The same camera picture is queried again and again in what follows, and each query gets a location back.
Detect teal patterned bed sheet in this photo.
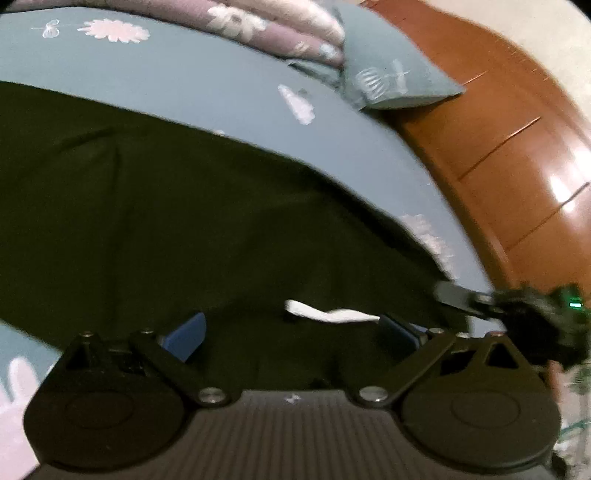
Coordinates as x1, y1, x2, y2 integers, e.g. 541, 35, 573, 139
1, 7, 491, 479

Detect black drawstring pants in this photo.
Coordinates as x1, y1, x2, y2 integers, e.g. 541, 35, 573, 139
1, 83, 467, 390

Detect teal pillow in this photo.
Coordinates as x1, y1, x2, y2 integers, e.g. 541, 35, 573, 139
287, 1, 465, 110

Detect pink purple folded quilt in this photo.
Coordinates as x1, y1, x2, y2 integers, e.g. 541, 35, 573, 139
7, 1, 345, 68

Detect wooden headboard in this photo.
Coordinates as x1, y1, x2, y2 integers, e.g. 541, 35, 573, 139
370, 1, 590, 292

